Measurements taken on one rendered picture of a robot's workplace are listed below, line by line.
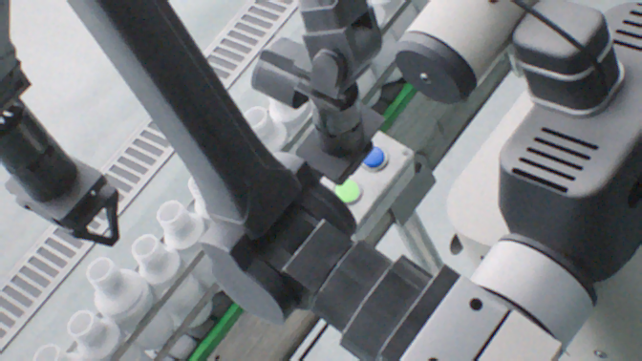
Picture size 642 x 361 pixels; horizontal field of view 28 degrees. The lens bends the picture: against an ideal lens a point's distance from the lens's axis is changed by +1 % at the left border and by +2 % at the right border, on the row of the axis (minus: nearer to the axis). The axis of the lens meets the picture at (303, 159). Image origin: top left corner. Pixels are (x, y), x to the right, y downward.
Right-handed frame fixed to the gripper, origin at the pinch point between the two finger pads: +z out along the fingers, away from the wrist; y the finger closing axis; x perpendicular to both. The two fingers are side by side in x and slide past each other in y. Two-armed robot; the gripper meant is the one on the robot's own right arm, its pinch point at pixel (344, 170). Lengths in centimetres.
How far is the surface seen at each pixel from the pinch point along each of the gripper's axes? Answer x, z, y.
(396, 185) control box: 3.3, 11.2, -6.3
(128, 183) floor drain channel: -104, 162, -24
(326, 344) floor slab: -25, 134, -12
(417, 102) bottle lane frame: -6.7, 25.4, -25.1
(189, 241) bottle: -15.2, 12.0, 16.0
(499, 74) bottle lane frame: -3, 37, -42
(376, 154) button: -0.3, 7.0, -7.0
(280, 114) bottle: -17.0, 12.0, -6.5
